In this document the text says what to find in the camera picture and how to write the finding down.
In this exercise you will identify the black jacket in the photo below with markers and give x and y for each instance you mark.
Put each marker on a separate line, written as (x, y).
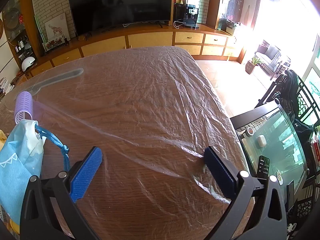
(290, 90)

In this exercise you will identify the animal painting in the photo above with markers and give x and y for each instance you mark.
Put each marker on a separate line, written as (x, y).
(56, 28)

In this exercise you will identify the potted plant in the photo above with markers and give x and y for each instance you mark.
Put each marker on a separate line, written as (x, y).
(250, 67)

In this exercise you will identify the dark wooden lattice chair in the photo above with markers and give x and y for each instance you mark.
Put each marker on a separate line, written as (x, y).
(307, 97)

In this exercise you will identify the long pale grey tool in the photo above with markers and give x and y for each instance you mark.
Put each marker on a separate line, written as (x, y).
(57, 78)

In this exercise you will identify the dark handheld device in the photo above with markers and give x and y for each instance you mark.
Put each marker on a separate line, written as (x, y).
(263, 166)

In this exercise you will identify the flat screen television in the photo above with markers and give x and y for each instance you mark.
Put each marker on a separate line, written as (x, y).
(120, 5)

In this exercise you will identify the yellow paper bag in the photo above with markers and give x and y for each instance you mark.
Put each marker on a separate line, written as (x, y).
(2, 137)

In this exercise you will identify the row of upright books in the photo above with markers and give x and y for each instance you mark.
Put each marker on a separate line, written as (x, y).
(315, 147)

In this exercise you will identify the clear plastic table cover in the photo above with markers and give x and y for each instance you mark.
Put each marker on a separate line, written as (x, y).
(150, 105)

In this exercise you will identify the red box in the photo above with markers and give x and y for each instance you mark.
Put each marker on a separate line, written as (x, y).
(178, 0)

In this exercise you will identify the white helmet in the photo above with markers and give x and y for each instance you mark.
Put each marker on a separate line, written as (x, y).
(27, 62)

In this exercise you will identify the tall wooden glass-door cabinet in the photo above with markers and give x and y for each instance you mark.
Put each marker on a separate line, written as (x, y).
(232, 0)

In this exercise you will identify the round decorative plate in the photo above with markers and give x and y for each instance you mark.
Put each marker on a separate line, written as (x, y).
(13, 18)

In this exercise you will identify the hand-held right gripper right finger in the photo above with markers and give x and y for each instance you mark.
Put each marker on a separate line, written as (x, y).
(220, 172)

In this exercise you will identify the stack of books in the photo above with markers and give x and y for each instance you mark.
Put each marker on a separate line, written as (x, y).
(6, 86)

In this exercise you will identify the dark sofa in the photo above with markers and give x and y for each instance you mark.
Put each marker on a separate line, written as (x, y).
(270, 55)

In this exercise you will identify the wooden television cabinet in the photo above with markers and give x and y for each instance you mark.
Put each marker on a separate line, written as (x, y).
(150, 40)

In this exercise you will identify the wooden display shelf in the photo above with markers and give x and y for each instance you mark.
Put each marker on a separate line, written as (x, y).
(25, 47)

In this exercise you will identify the purple hair roller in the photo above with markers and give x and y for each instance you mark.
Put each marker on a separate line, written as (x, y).
(23, 105)

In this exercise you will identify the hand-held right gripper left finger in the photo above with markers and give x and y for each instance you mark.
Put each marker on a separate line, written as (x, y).
(86, 172)

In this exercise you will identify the black coffee machine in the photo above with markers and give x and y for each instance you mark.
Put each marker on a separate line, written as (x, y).
(190, 15)

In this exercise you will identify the red flower painting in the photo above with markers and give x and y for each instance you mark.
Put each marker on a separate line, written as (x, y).
(53, 43)

